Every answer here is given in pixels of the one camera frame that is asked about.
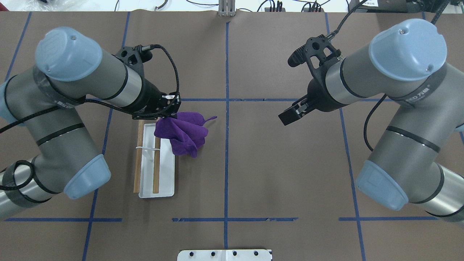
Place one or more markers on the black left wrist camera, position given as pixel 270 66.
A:
pixel 135 57

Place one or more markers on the purple towel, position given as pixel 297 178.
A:
pixel 186 133

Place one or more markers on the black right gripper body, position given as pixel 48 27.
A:
pixel 319 100

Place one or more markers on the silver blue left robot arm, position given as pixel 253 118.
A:
pixel 71 69

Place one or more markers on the black usb hub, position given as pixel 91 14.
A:
pixel 312 7
pixel 275 6

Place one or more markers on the black usb hub left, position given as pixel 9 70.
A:
pixel 275 6

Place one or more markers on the brown paper table cover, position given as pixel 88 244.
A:
pixel 255 184

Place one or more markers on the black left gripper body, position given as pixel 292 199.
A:
pixel 149 96

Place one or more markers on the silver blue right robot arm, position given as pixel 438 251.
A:
pixel 407 63

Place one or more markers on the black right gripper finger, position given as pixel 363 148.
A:
pixel 296 111

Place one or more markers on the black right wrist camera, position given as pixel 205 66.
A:
pixel 318 53

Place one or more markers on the white towel rack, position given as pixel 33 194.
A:
pixel 155 164

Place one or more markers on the black usb hub right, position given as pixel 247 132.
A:
pixel 312 7

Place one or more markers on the black device with label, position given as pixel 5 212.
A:
pixel 399 6

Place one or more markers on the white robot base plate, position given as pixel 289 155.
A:
pixel 226 255

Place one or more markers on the aluminium frame post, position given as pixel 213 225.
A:
pixel 226 8

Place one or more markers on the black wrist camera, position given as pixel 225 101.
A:
pixel 318 53
pixel 135 57

